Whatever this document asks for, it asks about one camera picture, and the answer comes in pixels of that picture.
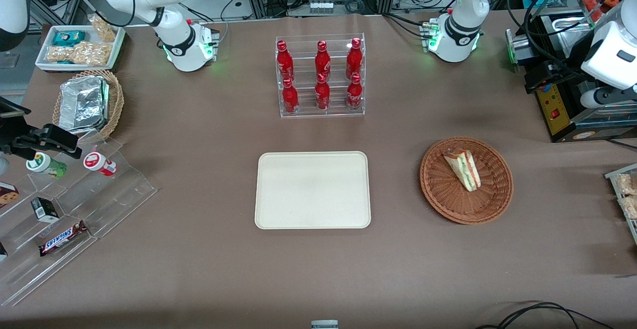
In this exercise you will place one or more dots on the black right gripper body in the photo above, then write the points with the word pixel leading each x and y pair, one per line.
pixel 11 136

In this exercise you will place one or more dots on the triangular sandwich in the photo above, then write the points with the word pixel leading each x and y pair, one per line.
pixel 468 169

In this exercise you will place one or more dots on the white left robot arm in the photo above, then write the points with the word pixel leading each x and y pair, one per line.
pixel 460 0

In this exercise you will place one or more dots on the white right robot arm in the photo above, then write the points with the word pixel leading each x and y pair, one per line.
pixel 184 53

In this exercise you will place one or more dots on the foil container in basket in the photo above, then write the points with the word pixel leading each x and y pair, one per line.
pixel 117 100

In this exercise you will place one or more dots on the white snack tray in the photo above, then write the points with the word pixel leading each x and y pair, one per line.
pixel 44 45

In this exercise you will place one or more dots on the clear tray with snacks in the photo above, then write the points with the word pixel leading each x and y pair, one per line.
pixel 614 174

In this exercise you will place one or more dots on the brown round wicker basket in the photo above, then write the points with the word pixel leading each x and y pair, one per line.
pixel 448 199

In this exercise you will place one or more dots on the cream rectangular tray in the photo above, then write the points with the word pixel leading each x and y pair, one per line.
pixel 312 189

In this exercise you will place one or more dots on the green yogurt drink bottle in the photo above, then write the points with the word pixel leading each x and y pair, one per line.
pixel 46 164

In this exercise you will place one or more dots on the black appliance yellow panel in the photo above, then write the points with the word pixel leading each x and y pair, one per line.
pixel 560 115

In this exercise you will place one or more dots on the silver foil container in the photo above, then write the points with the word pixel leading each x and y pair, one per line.
pixel 82 102

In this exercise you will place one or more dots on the red yogurt drink bottle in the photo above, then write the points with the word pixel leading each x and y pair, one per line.
pixel 98 163

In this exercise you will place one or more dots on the chocolate chip cookie box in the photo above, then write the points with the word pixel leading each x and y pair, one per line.
pixel 7 194

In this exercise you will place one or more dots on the small black box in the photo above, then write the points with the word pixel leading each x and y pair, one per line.
pixel 46 210

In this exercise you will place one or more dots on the clear acrylic tiered stand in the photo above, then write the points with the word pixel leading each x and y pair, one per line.
pixel 124 189

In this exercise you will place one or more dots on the large peanut snack bag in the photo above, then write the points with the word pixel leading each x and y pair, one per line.
pixel 82 54

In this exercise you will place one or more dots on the Snickers chocolate bar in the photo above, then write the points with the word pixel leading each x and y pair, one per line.
pixel 62 239

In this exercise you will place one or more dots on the teal snack packet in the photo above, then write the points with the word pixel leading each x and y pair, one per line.
pixel 68 38

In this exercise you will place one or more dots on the small peanut snack bag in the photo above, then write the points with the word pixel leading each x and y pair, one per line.
pixel 103 29

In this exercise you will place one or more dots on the dark box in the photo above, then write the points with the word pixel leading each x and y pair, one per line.
pixel 2 252

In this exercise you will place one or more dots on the pale rice snack bag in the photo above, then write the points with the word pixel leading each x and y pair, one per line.
pixel 631 207
pixel 628 183

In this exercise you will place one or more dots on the red cola bottle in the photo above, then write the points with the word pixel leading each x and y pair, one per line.
pixel 290 99
pixel 284 62
pixel 322 95
pixel 354 95
pixel 354 60
pixel 322 61

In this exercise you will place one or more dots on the white power strip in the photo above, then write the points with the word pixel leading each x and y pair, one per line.
pixel 321 6

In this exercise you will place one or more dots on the clear acrylic bottle rack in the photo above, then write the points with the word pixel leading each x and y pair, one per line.
pixel 306 112

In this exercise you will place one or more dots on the small grey device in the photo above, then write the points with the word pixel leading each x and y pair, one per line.
pixel 324 325

